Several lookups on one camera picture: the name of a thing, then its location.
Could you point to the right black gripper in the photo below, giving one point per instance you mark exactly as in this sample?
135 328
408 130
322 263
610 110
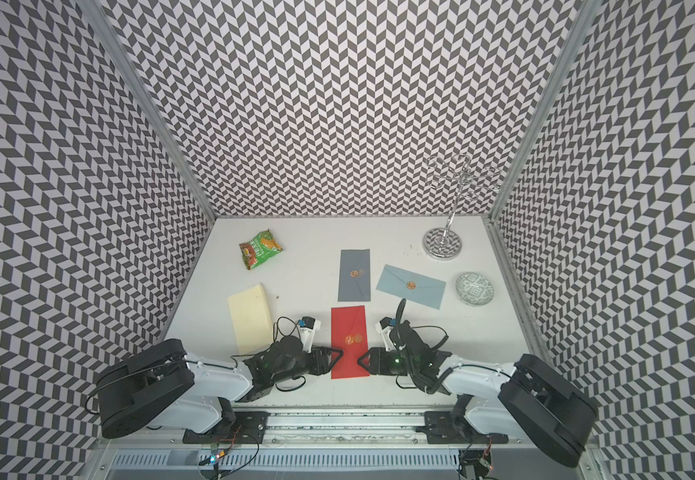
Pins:
376 362

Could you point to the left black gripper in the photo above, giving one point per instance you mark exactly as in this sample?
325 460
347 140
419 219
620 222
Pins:
318 354

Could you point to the red envelope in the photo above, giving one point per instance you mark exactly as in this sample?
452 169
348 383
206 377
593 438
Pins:
349 332

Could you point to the cream yellow envelope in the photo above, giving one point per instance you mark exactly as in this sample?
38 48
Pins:
251 319

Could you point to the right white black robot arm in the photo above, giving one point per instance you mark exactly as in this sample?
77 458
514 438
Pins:
526 400

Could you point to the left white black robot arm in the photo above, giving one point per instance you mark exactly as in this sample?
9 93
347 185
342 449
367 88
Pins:
167 387

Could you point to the dark grey envelope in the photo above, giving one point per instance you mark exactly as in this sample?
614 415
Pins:
355 276

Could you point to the light blue envelope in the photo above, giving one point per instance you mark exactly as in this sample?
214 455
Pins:
412 286

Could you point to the green snack bag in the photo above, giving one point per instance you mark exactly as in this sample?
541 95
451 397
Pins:
260 249

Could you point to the green patterned ceramic dish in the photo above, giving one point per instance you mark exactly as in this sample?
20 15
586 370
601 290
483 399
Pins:
474 289

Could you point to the chrome jewellery stand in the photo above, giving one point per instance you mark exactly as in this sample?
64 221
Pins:
466 180

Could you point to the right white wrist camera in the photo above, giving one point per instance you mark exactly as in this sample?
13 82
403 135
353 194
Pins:
387 328

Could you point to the aluminium front rail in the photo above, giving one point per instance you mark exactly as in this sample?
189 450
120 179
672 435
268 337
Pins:
328 427

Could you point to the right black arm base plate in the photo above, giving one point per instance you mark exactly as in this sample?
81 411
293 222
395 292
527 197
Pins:
450 426

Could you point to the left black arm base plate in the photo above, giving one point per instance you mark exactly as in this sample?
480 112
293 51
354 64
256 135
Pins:
245 427

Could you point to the left circuit board with wires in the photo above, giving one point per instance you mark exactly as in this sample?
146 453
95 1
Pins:
222 463

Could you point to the circuit board with wires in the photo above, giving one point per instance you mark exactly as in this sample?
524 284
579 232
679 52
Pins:
222 463
475 463

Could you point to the right circuit board with wires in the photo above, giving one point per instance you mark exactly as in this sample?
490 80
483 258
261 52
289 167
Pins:
475 463

